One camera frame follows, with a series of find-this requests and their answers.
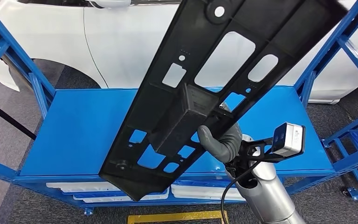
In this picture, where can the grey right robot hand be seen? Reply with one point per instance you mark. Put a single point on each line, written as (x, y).
(211, 143)

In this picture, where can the black plastic license plate bracket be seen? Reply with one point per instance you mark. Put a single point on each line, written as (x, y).
(172, 123)

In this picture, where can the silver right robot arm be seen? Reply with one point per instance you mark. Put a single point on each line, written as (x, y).
(268, 198)

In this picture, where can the blue metal shelf rack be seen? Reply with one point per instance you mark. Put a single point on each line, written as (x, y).
(355, 157)
(83, 133)

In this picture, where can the white car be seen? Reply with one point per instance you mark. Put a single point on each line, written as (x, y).
(129, 40)

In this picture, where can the white body panel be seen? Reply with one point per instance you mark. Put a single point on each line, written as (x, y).
(6, 77)

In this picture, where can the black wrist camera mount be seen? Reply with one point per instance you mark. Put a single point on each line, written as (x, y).
(259, 151)

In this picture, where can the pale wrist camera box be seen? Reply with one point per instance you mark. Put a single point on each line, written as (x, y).
(291, 139)

